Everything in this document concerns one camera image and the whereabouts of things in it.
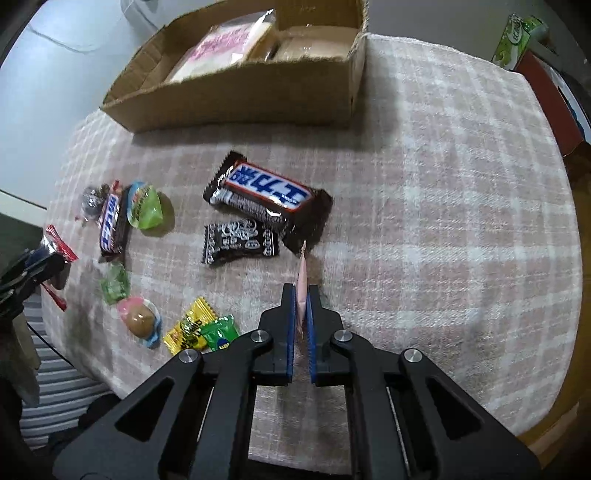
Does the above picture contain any large brown chocolate bar pack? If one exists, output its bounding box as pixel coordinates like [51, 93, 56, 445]
[203, 150, 334, 254]

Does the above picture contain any large pink printed snack packet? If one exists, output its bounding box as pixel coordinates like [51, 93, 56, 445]
[168, 10, 280, 84]

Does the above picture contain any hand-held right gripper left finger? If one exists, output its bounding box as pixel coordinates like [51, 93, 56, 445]
[53, 282, 296, 480]

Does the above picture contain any tan wrapped snack packet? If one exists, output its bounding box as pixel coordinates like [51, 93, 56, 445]
[272, 25, 358, 63]

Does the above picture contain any green jelly cup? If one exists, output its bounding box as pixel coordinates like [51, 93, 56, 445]
[126, 182, 167, 230]

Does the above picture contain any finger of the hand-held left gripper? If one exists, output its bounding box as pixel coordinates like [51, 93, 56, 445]
[0, 249, 68, 298]

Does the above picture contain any pink plaid tablecloth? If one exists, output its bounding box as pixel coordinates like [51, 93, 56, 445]
[39, 32, 583, 462]

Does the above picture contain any green printed carton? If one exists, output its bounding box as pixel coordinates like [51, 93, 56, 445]
[490, 14, 550, 71]

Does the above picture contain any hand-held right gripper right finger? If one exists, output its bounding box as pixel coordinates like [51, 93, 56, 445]
[308, 285, 541, 480]

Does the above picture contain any clear packet with red ends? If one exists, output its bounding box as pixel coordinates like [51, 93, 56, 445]
[41, 224, 79, 312]

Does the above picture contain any small brown chocolate bar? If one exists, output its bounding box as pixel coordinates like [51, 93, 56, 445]
[99, 180, 132, 257]

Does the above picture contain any brown cardboard box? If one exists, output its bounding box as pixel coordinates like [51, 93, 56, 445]
[100, 0, 370, 134]

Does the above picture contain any red box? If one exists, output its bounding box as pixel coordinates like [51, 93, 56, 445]
[515, 51, 587, 158]

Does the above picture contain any grey striped cloth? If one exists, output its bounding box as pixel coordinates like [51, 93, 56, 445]
[18, 291, 116, 450]

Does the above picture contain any small green wrapped candy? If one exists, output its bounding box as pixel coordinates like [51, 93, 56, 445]
[100, 262, 131, 305]

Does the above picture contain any yellow candy packet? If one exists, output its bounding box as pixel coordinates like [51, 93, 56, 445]
[163, 298, 219, 356]

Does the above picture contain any small black cookie packet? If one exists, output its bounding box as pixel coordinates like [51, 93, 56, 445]
[202, 220, 280, 266]

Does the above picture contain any green candy packet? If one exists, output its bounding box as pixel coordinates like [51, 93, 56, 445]
[199, 315, 241, 352]

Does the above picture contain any thin pink snack packet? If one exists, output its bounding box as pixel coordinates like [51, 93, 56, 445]
[295, 241, 309, 370]

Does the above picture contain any burger shaped gummy candy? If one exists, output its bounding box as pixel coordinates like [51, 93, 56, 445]
[116, 296, 163, 348]

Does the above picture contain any grey wrapped candy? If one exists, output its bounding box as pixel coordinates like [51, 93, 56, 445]
[79, 184, 112, 223]

